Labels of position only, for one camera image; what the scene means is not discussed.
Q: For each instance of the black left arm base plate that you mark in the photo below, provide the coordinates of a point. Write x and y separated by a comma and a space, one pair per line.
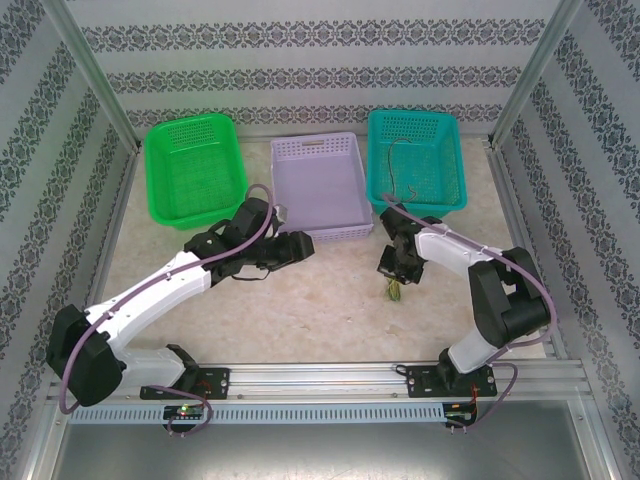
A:
217, 382

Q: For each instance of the aluminium side rail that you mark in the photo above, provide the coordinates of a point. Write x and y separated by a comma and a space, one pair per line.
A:
512, 200
122, 185

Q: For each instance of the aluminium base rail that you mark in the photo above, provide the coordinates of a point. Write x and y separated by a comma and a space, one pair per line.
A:
320, 380

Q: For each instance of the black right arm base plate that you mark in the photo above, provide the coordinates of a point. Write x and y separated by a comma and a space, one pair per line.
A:
420, 382

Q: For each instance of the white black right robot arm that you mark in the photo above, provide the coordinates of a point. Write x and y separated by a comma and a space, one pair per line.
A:
450, 250

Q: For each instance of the grey metal lower shelf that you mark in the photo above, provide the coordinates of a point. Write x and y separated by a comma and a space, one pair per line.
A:
320, 455

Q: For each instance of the lilac plastic basket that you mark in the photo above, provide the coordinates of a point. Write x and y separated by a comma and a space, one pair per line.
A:
320, 185

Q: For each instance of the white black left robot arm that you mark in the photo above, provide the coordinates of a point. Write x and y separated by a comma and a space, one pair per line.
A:
150, 285

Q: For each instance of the green plastic basket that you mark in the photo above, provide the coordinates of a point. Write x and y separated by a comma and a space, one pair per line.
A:
195, 165

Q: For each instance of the teal plastic basket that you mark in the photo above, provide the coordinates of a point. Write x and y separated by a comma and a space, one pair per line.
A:
435, 165

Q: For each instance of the aluminium frame post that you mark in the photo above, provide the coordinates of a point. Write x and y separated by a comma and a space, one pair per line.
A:
533, 75
97, 75

